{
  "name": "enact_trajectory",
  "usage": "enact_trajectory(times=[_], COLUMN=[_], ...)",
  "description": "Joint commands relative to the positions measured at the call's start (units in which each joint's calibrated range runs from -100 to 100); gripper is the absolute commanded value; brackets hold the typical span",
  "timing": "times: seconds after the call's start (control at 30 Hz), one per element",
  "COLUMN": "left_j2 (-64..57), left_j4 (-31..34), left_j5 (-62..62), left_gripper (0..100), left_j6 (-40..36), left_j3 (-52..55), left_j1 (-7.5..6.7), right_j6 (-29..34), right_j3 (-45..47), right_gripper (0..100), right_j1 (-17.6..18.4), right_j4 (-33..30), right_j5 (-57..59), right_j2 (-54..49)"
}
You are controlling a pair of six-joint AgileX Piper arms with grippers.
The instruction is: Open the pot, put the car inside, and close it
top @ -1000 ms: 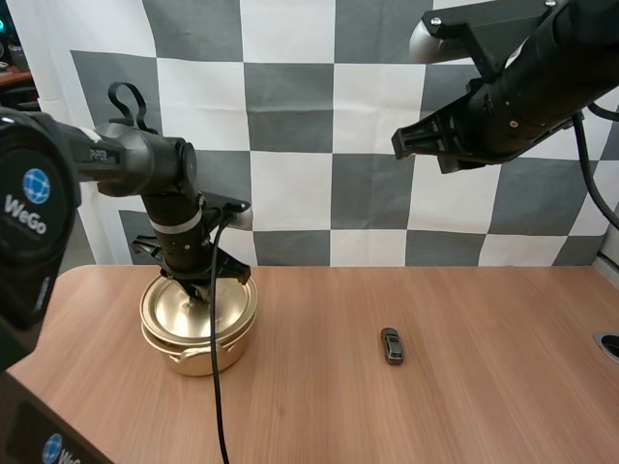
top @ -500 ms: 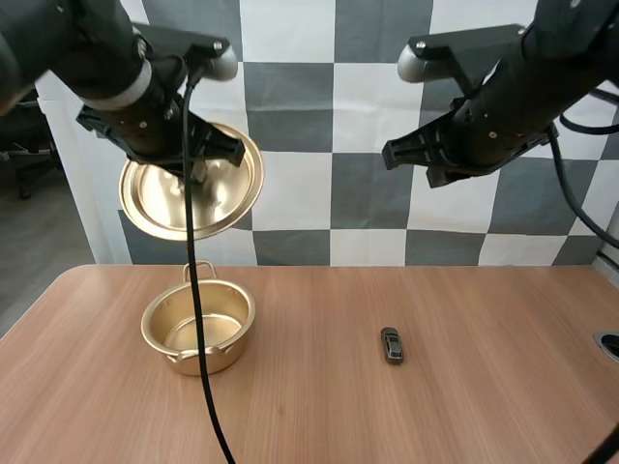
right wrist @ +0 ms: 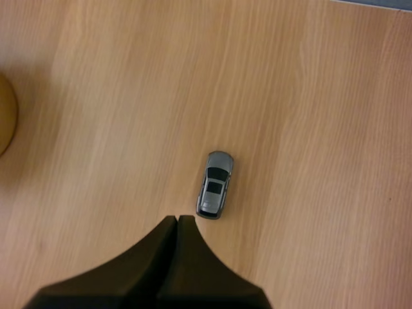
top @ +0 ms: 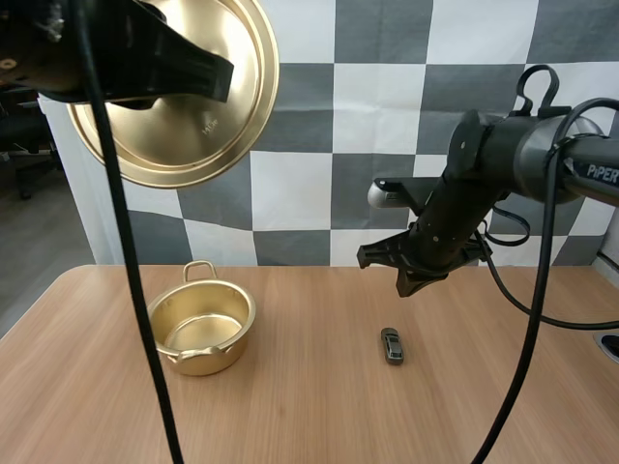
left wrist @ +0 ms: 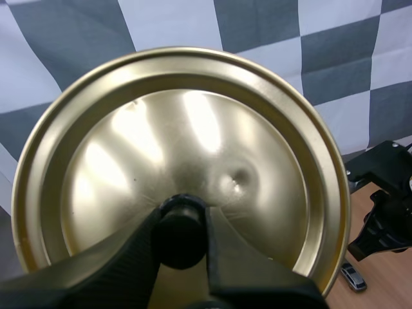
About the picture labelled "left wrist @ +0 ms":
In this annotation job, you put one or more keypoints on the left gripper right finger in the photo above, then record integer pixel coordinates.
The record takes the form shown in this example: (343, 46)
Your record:
(244, 270)

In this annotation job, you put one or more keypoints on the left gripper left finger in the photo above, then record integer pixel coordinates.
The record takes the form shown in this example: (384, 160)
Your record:
(106, 277)

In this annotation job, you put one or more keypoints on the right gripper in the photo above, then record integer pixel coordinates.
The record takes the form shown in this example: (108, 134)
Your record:
(391, 209)

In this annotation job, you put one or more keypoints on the gold lid with black knob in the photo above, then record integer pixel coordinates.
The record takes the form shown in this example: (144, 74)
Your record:
(180, 135)

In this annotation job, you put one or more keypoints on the small grey toy car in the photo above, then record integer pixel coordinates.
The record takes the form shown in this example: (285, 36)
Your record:
(354, 278)

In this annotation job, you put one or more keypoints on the checked cloth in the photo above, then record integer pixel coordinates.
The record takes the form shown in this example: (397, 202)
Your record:
(80, 38)

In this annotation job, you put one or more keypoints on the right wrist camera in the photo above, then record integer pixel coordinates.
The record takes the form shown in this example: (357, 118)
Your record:
(375, 161)

